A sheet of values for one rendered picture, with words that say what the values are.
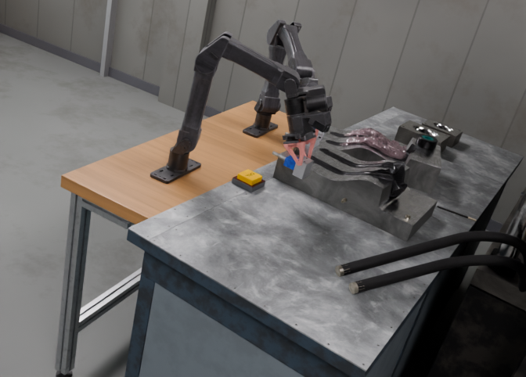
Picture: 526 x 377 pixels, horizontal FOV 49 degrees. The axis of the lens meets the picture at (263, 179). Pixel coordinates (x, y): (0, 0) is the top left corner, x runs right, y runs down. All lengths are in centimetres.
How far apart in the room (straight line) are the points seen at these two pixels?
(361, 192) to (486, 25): 226
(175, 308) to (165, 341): 12
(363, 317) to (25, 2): 487
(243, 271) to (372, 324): 34
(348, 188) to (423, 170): 44
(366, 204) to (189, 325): 68
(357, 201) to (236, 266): 54
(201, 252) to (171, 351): 31
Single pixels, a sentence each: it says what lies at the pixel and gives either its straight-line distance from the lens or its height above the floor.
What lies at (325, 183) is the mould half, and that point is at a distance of 191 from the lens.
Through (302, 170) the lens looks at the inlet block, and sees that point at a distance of 179.
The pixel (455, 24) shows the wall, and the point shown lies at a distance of 396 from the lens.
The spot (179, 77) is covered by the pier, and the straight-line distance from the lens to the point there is 468.
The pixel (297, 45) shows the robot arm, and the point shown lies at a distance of 216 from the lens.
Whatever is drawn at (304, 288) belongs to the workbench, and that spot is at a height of 80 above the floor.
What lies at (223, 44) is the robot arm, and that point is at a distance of 171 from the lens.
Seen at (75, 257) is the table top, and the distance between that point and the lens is 192.
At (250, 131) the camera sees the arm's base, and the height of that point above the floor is 81.
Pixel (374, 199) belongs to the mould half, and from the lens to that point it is 185.
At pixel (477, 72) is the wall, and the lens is 397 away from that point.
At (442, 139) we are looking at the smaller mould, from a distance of 270.
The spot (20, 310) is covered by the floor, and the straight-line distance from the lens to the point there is 254.
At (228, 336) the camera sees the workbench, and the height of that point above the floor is 65.
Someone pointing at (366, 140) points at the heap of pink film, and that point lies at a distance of 225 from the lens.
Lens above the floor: 164
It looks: 25 degrees down
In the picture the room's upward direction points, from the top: 14 degrees clockwise
